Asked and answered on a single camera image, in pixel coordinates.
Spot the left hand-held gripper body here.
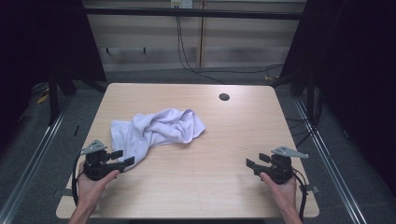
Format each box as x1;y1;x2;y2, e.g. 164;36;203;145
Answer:
79;139;126;182

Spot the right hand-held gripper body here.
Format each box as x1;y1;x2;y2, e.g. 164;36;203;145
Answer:
253;146;310;186

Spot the white towel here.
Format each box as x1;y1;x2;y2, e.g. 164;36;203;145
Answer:
110;107;207;171

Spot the person's left hand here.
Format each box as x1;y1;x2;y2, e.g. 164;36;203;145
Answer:
76;161;120;217

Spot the person's right hand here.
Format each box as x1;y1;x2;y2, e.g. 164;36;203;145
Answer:
259;172;299;217

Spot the black metal stand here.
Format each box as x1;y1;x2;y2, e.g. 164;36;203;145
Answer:
47;73;61;127

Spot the black horizontal bar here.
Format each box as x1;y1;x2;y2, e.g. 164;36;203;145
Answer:
83;7;304;21

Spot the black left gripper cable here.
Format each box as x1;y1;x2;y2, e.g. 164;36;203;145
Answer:
71;153;86;207

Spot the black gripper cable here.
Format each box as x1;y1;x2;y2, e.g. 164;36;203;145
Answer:
291;168;310;222
71;153;86;207

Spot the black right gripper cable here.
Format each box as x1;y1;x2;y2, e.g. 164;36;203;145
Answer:
291;168;310;222

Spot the aluminium floor rail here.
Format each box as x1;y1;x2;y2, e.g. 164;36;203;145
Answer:
293;98;369;224
0;96;74;224

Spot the black floor cable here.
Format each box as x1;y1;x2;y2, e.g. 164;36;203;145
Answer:
199;63;285;76

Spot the black hanging wall cable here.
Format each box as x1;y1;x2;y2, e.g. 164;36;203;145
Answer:
176;7;226;85

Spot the white wall power outlet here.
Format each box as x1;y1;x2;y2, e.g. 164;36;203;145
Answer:
170;0;194;9

